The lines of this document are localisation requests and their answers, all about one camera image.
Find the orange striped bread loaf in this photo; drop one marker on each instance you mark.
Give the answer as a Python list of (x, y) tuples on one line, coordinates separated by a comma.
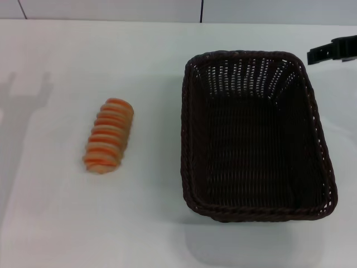
[(108, 134)]

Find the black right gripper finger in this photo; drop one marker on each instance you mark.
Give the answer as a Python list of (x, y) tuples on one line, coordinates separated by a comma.
[(334, 49)]

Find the dark brown woven basket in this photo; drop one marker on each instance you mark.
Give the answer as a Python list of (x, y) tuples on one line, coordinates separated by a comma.
[(251, 156)]

